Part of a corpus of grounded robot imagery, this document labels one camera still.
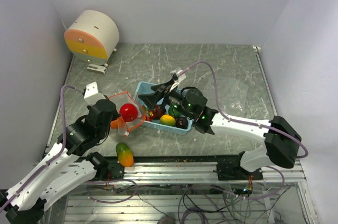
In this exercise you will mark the aluminium rail frame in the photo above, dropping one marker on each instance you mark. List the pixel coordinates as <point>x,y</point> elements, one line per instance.
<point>188,192</point>

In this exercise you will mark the green lime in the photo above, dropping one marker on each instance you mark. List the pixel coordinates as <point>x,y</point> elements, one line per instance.
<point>174,113</point>

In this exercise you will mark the yellow green mango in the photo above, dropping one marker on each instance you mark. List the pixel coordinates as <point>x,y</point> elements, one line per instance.
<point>167,120</point>

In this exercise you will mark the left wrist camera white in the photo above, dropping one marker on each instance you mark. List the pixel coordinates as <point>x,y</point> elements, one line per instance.
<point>92,94</point>

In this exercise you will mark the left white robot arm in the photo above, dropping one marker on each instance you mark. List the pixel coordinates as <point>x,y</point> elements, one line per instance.
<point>28,200</point>

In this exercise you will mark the clear orange zip bag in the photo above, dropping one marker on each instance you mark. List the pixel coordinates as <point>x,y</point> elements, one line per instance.
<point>120,97</point>

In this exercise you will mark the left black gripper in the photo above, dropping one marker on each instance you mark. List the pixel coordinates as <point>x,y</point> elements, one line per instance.
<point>115,114</point>

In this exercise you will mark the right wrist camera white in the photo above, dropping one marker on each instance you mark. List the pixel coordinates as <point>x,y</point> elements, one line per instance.
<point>178,76</point>

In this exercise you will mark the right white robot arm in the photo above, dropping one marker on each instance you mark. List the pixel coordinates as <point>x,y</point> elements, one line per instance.
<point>278,141</point>

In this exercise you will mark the round drawer cabinet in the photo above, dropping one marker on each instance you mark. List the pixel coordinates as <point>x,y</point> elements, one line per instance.
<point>92,37</point>

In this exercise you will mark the light blue plastic basket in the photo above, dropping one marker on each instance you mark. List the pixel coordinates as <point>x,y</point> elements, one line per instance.
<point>145,88</point>

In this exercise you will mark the dark purple mangosteen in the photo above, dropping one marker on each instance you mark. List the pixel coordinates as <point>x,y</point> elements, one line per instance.
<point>158,111</point>

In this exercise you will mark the red apple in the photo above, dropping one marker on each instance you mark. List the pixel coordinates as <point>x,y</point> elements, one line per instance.
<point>128,112</point>

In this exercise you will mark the cherry cluster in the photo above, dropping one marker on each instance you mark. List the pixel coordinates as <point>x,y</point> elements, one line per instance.
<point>149,116</point>

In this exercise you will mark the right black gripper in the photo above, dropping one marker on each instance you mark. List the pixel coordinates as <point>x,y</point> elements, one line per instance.
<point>151,99</point>

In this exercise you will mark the orange green mango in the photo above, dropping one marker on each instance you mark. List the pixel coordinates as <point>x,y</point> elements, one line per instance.
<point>124,154</point>

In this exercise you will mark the white bracket on table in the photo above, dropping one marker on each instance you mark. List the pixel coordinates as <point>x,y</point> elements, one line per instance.
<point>96,68</point>

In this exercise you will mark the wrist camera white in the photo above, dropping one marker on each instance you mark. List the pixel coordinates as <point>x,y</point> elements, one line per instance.
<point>178,76</point>
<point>92,94</point>

